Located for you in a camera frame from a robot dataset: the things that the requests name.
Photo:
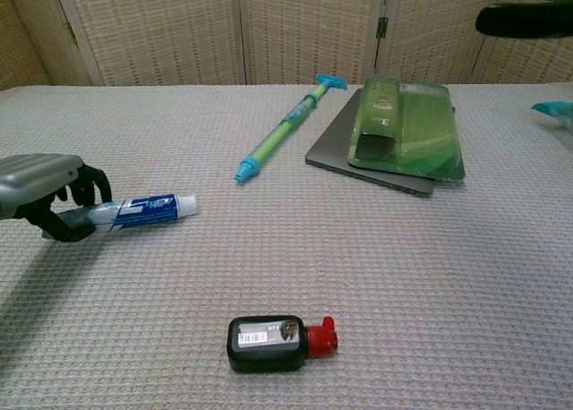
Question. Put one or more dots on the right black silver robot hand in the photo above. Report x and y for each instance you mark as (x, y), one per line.
(515, 20)

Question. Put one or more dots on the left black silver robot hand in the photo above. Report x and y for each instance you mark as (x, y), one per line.
(31, 177)

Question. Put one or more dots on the blue white toothpaste tube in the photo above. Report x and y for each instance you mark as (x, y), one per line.
(147, 210)

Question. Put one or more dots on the teal clear plastic bag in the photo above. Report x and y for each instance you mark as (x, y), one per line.
(557, 114)

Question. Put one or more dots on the brass screen hinge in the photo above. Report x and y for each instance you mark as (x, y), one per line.
(382, 27)

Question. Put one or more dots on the green blister pack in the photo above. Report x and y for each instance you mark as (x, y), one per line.
(421, 132)

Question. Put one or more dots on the beige woven folding screen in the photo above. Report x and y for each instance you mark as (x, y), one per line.
(304, 25)

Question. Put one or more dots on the grey laptop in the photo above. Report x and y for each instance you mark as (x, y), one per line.
(331, 150)

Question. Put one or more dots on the pale woven tablecloth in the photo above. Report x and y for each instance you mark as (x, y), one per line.
(403, 258)

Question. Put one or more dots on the black ink bottle red cap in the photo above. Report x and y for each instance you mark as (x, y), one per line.
(264, 347)

